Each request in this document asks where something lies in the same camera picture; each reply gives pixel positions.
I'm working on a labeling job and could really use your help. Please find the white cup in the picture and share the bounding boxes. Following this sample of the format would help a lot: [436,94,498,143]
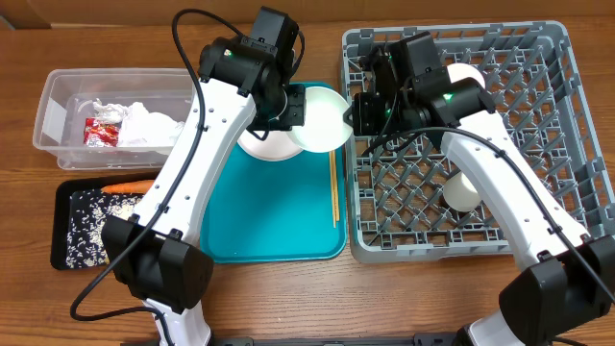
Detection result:
[443,172,481,212]

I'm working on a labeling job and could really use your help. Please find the red snack wrapper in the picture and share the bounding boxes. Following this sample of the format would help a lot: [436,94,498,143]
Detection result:
[84,117,119,147]

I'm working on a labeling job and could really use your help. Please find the white napkin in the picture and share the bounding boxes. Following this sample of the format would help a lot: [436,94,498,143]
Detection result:
[117,102,185,148]

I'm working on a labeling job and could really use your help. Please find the food scraps pile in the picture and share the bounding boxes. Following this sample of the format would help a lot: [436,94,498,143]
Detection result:
[65,189,142,269]

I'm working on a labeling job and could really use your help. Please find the foil wrapper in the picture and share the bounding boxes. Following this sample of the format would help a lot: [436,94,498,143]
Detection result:
[92,99,129,124]

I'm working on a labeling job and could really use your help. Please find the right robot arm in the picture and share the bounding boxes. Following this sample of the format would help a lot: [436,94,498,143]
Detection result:
[345,32,614,345]

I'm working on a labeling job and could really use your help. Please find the clear plastic bin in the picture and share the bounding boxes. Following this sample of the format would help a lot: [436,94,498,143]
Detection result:
[33,68,195,170]

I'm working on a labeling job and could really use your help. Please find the large white plate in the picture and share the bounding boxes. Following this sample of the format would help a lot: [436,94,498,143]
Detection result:
[238,131,303,161]

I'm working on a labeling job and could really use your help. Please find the black plastic tray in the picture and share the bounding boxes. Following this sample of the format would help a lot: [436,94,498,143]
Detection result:
[50,171,158,270]

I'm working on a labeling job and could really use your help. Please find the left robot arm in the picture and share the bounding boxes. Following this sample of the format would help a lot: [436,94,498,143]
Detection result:
[102,35,305,345]

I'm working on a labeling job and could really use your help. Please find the teal plastic tray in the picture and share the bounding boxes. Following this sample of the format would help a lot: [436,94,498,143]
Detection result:
[199,82,348,264]

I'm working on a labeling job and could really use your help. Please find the orange carrot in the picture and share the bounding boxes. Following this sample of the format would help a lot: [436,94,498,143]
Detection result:
[101,180,155,194]

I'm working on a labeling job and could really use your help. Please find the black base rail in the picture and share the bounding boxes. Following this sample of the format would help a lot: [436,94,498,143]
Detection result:
[211,333,456,346]

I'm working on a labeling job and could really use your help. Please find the wooden chopstick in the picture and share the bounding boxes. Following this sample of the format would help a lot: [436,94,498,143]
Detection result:
[330,150,340,227]
[328,151,336,228]

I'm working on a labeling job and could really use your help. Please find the grey dish rack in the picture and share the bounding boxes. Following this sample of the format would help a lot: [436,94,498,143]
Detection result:
[345,21,614,263]

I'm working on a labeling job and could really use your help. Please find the green-rimmed white bowl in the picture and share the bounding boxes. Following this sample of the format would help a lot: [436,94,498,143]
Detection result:
[288,86,353,153]

